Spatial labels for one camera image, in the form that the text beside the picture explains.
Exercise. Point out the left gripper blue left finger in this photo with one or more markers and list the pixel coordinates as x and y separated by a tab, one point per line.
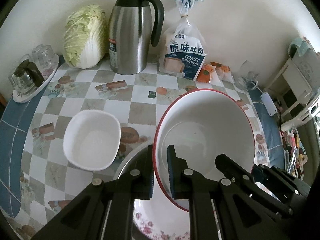
148	174

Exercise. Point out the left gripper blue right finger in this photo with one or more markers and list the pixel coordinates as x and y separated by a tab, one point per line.
176	167

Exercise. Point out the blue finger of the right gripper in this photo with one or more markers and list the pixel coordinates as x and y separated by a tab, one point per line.
272	175
231	170

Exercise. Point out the stainless steel round tray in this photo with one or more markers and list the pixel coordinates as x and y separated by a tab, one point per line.
127	164

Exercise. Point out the round floral rim plate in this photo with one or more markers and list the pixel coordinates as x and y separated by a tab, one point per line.
158	218

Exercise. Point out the strawberry pattern red-rim bowl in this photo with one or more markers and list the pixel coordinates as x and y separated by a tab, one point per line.
202	124

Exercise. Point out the small white square bowl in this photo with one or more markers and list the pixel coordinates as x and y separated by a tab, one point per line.
92	140

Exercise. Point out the colourful clutter pile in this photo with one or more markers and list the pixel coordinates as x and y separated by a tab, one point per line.
294	153

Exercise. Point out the white power adapter box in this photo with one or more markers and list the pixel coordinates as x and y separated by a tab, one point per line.
269	104

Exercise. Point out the white lattice chair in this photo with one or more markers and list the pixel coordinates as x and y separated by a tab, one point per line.
308	112

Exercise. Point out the checkered blue-edged tablecloth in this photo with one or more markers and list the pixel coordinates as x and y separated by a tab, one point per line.
37	181

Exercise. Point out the white shelf unit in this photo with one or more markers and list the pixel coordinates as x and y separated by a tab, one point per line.
300	72

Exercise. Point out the clear glass mug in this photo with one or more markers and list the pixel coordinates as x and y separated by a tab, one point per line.
246	77

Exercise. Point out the orange snack packet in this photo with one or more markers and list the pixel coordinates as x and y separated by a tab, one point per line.
223	72
206	74

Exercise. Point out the toast bread bag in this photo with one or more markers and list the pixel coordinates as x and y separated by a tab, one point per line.
183	49

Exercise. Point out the stainless steel thermos jug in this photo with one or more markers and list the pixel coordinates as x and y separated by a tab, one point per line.
134	25

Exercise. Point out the white tray with glasses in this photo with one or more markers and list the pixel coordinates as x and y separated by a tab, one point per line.
47	62

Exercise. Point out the napa cabbage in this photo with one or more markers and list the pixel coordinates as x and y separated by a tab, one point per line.
85	38

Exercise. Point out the glass coffee pot black handle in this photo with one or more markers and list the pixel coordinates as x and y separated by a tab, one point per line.
28	74

